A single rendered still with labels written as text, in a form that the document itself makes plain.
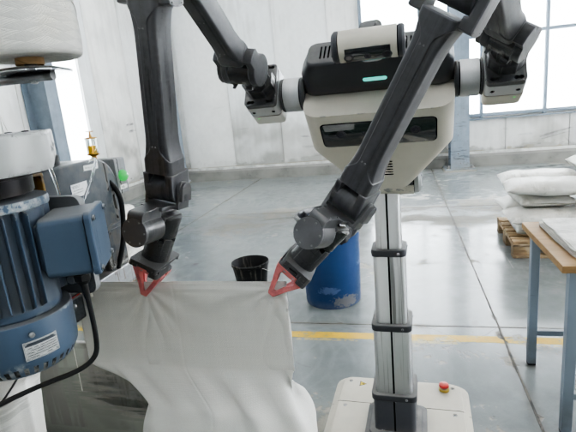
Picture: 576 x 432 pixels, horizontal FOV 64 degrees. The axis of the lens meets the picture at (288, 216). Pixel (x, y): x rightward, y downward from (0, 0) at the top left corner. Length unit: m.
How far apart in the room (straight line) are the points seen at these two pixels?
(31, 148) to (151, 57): 0.28
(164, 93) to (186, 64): 8.86
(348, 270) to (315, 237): 2.44
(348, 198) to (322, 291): 2.44
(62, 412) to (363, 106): 1.41
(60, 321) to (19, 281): 0.08
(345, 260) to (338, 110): 2.05
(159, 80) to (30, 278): 0.39
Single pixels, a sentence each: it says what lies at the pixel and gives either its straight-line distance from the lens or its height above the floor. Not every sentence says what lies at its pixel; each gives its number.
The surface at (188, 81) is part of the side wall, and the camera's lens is 9.73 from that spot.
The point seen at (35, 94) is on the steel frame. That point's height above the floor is 1.82.
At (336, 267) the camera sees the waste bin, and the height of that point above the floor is 0.31.
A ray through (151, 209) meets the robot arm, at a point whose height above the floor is 1.25.
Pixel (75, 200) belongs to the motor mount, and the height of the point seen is 1.31.
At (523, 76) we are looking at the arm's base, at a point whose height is 1.43.
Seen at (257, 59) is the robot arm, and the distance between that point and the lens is 1.15.
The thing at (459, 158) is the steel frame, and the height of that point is 0.23.
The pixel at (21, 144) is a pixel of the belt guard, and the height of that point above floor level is 1.40.
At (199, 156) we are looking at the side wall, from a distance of 9.75.
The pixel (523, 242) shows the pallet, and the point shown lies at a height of 0.14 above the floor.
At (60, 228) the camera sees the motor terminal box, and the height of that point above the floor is 1.29.
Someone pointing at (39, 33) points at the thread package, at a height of 1.56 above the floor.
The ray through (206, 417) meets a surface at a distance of 1.07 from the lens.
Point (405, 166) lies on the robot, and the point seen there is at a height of 1.22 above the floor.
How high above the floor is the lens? 1.43
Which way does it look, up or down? 14 degrees down
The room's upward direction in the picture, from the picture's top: 5 degrees counter-clockwise
